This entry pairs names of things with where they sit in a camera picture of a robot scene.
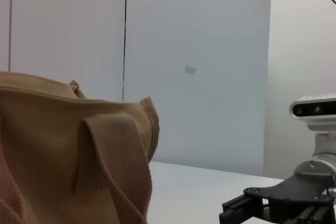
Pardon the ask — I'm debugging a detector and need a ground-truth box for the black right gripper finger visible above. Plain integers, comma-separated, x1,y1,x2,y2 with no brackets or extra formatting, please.
296,205,325,224
219,194,263,224

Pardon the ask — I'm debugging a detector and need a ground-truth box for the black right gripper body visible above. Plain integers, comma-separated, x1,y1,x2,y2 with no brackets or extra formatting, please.
243,173,336,224

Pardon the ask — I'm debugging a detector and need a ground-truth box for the khaki canvas food bag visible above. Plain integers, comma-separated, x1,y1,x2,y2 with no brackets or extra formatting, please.
0,71,161,224

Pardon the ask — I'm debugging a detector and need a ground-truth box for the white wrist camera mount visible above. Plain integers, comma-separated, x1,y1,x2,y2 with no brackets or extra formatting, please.
311,130,336,161

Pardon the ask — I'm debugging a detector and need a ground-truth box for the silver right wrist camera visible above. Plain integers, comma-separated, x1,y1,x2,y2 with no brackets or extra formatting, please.
289,93,336,132

